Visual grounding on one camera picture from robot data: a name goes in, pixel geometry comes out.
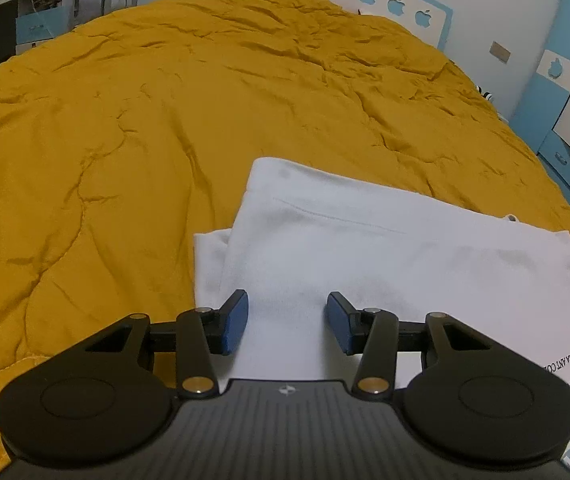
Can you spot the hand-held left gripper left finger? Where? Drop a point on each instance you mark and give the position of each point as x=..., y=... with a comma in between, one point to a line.
x=234, y=322

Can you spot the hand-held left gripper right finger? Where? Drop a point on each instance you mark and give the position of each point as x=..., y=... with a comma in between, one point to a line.
x=341, y=322

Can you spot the white printed sweatshirt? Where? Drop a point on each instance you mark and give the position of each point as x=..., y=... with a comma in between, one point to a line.
x=365, y=270

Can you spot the blue and white wardrobe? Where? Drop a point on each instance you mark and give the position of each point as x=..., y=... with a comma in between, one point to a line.
x=555, y=110

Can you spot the yellow quilted blanket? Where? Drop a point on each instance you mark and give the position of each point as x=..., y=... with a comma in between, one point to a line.
x=165, y=125

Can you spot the black and white headphones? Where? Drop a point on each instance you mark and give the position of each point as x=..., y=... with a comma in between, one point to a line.
x=486, y=96

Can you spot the grey desk with blue drawers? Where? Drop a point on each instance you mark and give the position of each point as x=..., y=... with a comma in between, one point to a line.
x=35, y=22

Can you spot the brown wall switch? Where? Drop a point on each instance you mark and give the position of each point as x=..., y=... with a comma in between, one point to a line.
x=500, y=52

